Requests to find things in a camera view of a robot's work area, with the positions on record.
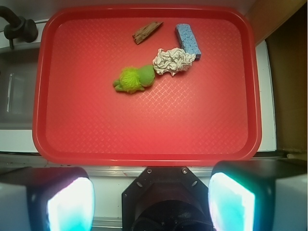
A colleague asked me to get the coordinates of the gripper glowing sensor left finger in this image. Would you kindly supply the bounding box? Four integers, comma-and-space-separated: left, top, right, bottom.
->
0, 167, 95, 231

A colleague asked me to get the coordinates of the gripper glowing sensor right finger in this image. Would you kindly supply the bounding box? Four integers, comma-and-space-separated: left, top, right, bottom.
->
208, 160, 308, 231

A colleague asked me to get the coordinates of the green fuzzy plush toy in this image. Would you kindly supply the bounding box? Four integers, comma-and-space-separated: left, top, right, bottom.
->
113, 64, 155, 94

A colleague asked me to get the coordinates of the brown wood chip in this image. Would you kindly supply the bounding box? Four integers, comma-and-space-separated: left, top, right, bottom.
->
132, 21, 163, 45

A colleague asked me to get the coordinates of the red plastic tray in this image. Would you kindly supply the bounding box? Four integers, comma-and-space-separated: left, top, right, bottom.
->
33, 4, 261, 166

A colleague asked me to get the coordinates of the grey toy sink basin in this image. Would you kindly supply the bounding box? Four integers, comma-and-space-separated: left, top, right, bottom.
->
0, 48, 39, 130

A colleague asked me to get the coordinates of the crumpled white paper ball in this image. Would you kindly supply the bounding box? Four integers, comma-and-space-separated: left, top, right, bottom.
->
152, 48, 196, 76

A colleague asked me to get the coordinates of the blue sponge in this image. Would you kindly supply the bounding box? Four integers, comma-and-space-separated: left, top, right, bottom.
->
176, 24, 202, 60

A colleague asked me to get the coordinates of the brown cardboard box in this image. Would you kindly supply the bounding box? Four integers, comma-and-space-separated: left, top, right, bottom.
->
245, 0, 308, 158

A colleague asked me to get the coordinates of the grey toy faucet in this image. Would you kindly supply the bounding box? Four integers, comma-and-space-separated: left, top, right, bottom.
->
0, 6, 39, 50

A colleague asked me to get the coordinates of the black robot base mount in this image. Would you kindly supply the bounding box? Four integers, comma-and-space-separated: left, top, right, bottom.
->
122, 167, 214, 231

